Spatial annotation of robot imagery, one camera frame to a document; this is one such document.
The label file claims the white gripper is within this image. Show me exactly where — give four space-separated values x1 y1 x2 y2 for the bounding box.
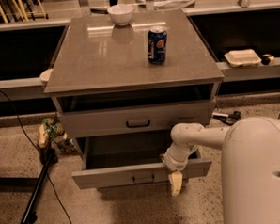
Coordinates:
162 143 193 196

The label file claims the grey drawer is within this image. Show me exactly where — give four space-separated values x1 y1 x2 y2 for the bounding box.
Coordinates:
69 129 214 191
58 100 216 138

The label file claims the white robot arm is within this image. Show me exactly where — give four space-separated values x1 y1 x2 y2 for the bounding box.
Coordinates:
162 117 280 224

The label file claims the grey drawer cabinet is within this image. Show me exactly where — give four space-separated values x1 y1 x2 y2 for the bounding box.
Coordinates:
40 7 230 198

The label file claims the grey top drawer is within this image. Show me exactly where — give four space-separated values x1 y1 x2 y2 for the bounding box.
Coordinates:
58 100 216 138

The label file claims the black metal stand leg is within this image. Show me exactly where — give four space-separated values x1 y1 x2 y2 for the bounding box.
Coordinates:
20 149 54 224

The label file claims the colourful snack bag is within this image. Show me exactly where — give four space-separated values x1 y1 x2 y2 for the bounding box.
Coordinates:
37 118 77 154

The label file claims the white foam takeout container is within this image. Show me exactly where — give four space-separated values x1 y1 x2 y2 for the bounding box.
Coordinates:
224 49 261 68

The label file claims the blue soda can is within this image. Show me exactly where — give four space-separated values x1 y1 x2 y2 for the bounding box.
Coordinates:
148 26 167 65

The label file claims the small yellow black object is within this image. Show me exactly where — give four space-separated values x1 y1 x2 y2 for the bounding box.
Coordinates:
261 54 274 65

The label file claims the small white plate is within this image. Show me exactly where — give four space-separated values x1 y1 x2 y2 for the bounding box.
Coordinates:
39 69 53 82

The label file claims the white bowl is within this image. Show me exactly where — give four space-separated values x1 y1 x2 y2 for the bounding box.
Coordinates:
107 4 133 26

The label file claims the black floor cable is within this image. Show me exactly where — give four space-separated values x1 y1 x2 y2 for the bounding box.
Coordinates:
0 85 76 224

